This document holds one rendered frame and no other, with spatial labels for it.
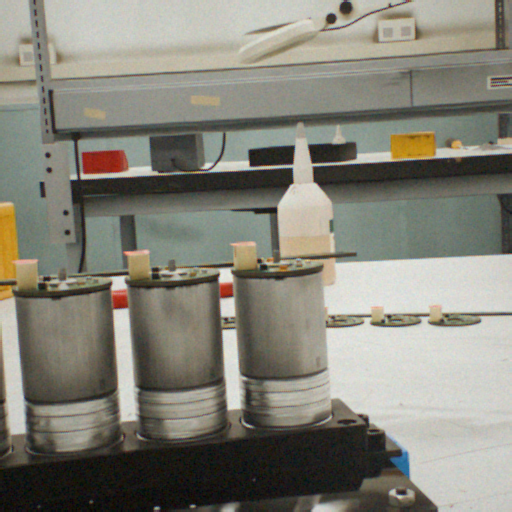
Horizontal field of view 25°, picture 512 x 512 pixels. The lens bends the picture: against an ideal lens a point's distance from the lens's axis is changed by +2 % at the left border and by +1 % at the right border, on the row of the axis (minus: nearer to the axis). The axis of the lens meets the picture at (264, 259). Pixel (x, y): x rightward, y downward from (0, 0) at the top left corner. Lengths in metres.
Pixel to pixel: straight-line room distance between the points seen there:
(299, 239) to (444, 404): 0.30
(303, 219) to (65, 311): 0.41
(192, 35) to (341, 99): 2.25
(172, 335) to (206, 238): 4.52
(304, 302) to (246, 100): 2.34
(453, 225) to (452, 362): 4.30
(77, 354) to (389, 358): 0.21
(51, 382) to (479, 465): 0.12
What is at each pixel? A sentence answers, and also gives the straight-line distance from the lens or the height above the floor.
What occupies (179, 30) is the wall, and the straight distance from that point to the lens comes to 4.82.
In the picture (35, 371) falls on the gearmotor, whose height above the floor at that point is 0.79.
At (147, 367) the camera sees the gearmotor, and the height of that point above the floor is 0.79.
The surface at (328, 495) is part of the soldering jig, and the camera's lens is 0.28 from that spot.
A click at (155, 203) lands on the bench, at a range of 2.73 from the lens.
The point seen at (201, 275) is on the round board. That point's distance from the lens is 0.29.
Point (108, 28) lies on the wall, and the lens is 4.87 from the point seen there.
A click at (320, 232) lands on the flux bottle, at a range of 0.68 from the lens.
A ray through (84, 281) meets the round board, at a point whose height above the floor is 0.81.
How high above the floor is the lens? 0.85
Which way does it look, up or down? 7 degrees down
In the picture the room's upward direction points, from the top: 4 degrees counter-clockwise
